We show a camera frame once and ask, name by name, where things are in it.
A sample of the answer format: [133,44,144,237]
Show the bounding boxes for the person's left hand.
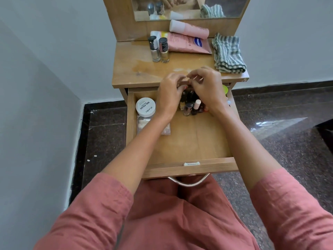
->
[156,73,188,122]

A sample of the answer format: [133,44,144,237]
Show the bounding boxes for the person's right hand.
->
[186,66,231,117]

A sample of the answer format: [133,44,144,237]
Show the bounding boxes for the cluster of small cosmetic bottles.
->
[178,87,208,112]

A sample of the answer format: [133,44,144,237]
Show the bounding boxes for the dark nail polish white cap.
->
[191,99,202,116]

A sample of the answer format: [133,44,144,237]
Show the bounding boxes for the white round jar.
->
[135,97,156,118]

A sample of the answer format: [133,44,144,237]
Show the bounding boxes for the clear box of beige tubes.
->
[136,116,171,136]

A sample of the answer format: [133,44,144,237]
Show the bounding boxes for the green striped cloth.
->
[211,33,247,75]

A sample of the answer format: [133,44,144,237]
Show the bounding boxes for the wooden drawer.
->
[125,84,240,180]

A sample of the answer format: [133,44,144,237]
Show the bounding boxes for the pink tube yellow print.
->
[150,30,213,55]

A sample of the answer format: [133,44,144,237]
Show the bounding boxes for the pink tube white cap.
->
[169,19,210,39]

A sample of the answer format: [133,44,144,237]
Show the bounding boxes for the person's right forearm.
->
[214,108,283,193]

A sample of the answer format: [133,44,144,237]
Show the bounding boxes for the person's left forearm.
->
[102,114,177,195]

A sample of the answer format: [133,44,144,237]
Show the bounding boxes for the person's legs pink trousers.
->
[116,175,261,250]

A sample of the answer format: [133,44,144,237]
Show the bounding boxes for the person's left pink sleeve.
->
[34,172,135,250]

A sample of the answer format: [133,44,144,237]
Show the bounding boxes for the person's pink sleeve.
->
[34,172,135,250]
[249,168,333,250]

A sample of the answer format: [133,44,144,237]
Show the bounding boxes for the person's right pink sleeve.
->
[249,168,333,250]

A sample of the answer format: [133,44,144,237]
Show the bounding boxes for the wooden dressing table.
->
[102,0,252,102]

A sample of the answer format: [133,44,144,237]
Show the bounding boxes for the dressing table mirror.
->
[131,0,251,22]

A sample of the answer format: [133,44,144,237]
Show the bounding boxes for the black furniture base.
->
[315,119,333,157]

